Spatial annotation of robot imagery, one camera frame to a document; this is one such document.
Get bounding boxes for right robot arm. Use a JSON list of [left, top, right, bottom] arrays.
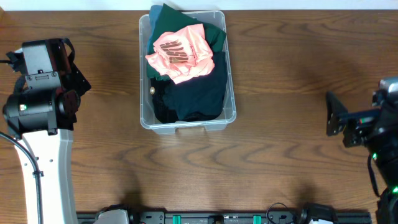
[[326, 90, 397, 223]]

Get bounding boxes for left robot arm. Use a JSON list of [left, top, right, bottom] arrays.
[[1, 38, 91, 223]]

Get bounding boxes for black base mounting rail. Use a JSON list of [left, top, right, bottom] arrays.
[[77, 202, 372, 224]]

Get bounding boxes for dark green cloth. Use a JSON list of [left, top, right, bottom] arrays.
[[146, 4, 226, 82]]

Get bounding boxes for clear plastic storage bin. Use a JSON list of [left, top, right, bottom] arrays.
[[139, 14, 237, 135]]

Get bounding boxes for pink printed shirt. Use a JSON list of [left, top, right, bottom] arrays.
[[146, 24, 215, 85]]

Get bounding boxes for black knit cardigan gold buttons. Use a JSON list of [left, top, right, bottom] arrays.
[[150, 78, 178, 123]]

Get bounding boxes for blue garment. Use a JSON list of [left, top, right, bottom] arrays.
[[147, 5, 163, 54]]

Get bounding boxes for dark navy garment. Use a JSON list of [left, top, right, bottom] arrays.
[[162, 52, 228, 121]]

